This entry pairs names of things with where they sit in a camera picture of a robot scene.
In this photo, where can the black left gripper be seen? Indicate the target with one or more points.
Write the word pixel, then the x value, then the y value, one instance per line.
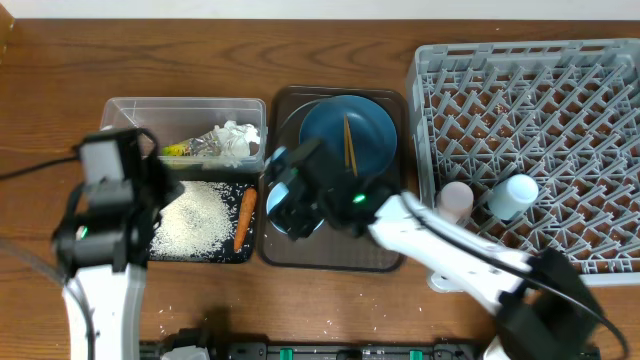
pixel 154 165

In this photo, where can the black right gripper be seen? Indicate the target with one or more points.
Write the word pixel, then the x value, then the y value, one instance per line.
pixel 288 215

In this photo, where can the light blue bowl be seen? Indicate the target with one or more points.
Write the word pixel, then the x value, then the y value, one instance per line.
pixel 292 203

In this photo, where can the orange carrot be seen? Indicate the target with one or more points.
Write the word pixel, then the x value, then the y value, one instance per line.
pixel 247 207

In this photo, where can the white rice heap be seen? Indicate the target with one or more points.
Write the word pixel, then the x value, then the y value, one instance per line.
pixel 199 223

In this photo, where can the white tissue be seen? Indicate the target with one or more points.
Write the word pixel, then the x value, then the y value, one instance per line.
pixel 235 142

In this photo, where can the pink cup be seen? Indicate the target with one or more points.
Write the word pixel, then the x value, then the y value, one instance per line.
pixel 455 202

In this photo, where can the light blue cup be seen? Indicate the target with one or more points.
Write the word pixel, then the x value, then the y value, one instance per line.
pixel 513 196

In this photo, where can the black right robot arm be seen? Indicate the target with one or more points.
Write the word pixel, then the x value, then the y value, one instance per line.
pixel 541 307

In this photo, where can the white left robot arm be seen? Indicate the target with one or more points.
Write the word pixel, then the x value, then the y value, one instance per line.
pixel 102 244

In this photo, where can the grey dishwasher rack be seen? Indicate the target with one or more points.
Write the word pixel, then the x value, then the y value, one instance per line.
pixel 565 113

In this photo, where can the wooden chopstick right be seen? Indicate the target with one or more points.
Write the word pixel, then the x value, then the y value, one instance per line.
pixel 353 164

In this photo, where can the black plastic tray bin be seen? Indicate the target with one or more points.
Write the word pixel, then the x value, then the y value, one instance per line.
pixel 229 256

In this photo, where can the clear plastic bin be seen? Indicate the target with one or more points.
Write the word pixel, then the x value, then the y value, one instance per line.
pixel 175 119

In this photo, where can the dark blue plate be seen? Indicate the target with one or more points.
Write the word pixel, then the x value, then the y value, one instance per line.
pixel 373 132

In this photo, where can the brown serving tray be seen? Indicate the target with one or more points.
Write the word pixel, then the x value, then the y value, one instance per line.
pixel 327 248

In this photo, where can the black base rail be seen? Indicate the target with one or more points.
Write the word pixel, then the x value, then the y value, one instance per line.
pixel 198 344

